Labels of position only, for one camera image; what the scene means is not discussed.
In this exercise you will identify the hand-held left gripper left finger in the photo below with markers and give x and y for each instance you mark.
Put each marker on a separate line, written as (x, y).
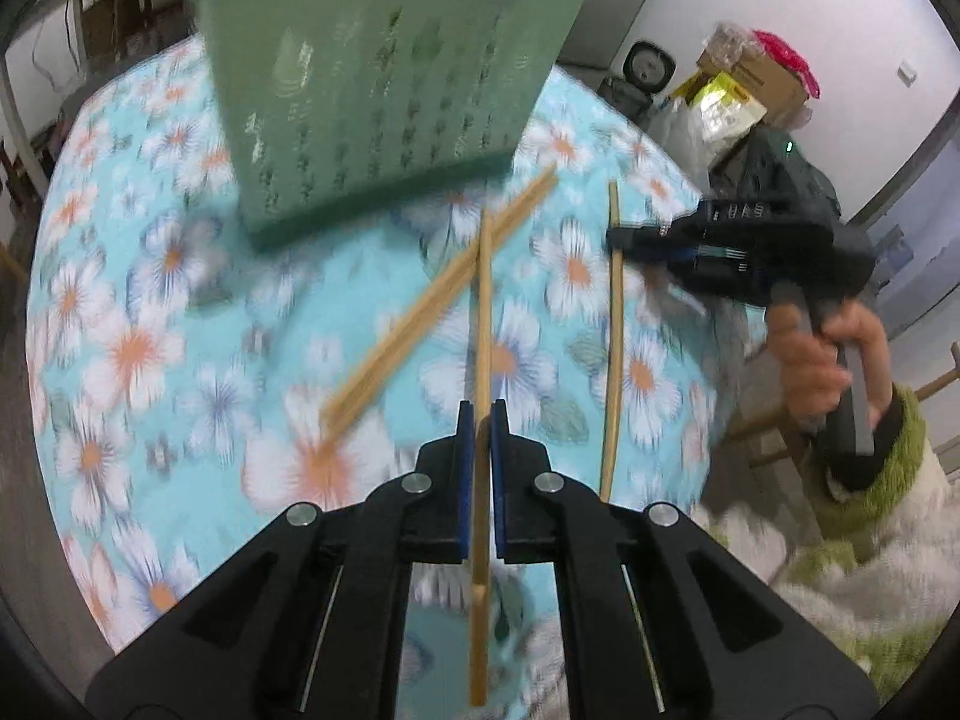
(465, 465)

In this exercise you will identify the green perforated utensil holder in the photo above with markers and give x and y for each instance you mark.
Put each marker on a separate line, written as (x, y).
(360, 90)

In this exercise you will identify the person's right hand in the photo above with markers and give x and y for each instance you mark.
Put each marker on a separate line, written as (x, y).
(814, 364)

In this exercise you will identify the white wall socket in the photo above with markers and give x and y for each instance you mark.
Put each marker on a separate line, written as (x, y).
(907, 73)

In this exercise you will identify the blue floral tablecloth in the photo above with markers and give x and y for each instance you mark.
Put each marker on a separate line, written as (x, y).
(150, 330)

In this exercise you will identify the red mesh bag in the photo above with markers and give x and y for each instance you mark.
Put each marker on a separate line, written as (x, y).
(784, 52)

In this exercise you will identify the fuzzy green white robe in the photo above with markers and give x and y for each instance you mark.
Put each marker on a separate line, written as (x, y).
(847, 615)

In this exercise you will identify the person's right forearm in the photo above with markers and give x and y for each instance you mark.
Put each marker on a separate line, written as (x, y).
(892, 457)

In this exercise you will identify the brown cardboard box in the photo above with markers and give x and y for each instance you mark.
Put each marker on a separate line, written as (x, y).
(105, 22)

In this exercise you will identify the large cardboard box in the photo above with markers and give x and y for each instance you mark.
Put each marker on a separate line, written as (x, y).
(761, 79)

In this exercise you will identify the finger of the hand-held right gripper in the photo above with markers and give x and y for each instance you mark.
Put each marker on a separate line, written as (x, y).
(675, 262)
(660, 234)

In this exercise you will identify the white framed desk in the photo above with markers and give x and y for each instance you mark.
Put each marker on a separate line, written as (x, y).
(19, 112)

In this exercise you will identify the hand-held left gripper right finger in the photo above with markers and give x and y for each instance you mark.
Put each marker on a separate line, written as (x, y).
(501, 465)

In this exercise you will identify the yellow green package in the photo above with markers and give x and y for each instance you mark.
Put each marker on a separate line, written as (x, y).
(720, 111)

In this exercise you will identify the clear plastic bag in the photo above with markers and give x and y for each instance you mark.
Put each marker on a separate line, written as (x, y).
(675, 131)

